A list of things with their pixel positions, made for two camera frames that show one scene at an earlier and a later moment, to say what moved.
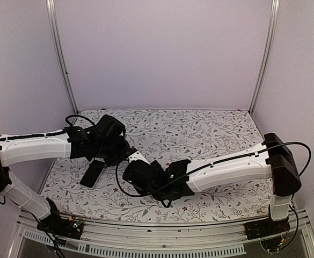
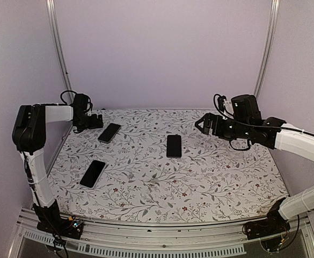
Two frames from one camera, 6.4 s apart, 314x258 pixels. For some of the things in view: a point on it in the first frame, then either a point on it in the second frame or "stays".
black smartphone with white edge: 93,174 stays
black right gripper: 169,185 -> 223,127
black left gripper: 126,150 -> 94,124
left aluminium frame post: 51,5 stays
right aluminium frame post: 273,18 stays
